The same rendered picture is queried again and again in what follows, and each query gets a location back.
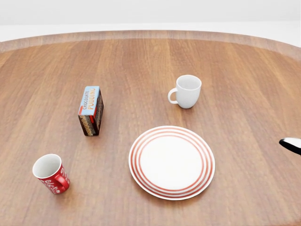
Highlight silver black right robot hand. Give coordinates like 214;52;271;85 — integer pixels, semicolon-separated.
278;137;301;156

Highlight red mug with white lettering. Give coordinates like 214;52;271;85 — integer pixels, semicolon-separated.
32;153;71;195

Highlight plain white mug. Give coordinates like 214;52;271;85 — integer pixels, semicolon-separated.
167;74;202;109

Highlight chocolate pudding box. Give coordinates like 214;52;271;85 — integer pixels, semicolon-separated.
78;85;104;137

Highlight white plate with red rings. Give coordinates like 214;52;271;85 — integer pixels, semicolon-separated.
128;125;216;201

